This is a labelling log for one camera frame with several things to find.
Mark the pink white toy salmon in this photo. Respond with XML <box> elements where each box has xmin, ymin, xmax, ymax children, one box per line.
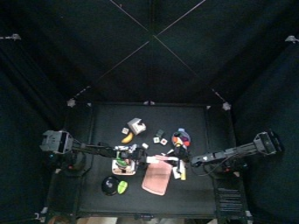
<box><xmin>155</xmin><ymin>154</ymin><xmax>180</xmax><ymax>163</ymax></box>

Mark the colourful oval toy plate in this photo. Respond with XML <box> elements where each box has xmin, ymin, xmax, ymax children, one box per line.
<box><xmin>171</xmin><ymin>128</ymin><xmax>192</xmax><ymax>149</ymax></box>

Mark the white flat toy piece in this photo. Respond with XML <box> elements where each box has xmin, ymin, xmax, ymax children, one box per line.
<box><xmin>172</xmin><ymin>165</ymin><xmax>183</xmax><ymax>180</ymax></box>

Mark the large pink cloth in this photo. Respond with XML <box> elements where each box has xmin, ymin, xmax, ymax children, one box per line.
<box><xmin>140</xmin><ymin>160</ymin><xmax>174</xmax><ymax>197</ymax></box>

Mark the wooden board with green toy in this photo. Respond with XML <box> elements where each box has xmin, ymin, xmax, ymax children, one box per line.
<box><xmin>111</xmin><ymin>157</ymin><xmax>138</xmax><ymax>177</ymax></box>

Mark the yellow toy banana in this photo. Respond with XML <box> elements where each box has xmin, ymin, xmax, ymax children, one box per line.
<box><xmin>120</xmin><ymin>132</ymin><xmax>136</xmax><ymax>144</ymax></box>

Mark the grey white open box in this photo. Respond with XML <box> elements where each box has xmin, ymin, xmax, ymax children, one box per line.
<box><xmin>126</xmin><ymin>117</ymin><xmax>147</xmax><ymax>136</ymax></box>

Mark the green toy lime slice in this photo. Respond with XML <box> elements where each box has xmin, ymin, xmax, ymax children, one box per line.
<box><xmin>116</xmin><ymin>180</ymin><xmax>130</xmax><ymax>195</ymax></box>

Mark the black round bowl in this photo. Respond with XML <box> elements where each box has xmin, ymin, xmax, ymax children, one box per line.
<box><xmin>100</xmin><ymin>176</ymin><xmax>120</xmax><ymax>197</ymax></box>

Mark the black plate with white print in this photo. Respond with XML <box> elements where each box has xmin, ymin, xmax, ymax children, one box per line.
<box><xmin>216</xmin><ymin>186</ymin><xmax>246</xmax><ymax>215</ymax></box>

